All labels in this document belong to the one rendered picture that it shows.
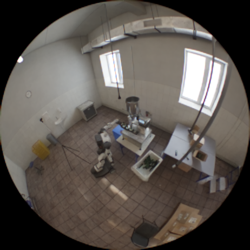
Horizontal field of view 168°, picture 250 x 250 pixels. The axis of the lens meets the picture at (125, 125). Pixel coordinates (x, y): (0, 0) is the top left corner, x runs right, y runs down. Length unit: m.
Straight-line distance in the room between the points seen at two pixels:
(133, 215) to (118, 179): 1.15
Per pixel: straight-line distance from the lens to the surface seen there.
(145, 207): 2.61
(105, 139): 1.71
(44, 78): 4.43
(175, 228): 2.61
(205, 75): 2.98
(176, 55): 2.59
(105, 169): 2.63
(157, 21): 2.37
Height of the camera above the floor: 2.56
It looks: 43 degrees down
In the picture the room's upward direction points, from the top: 9 degrees counter-clockwise
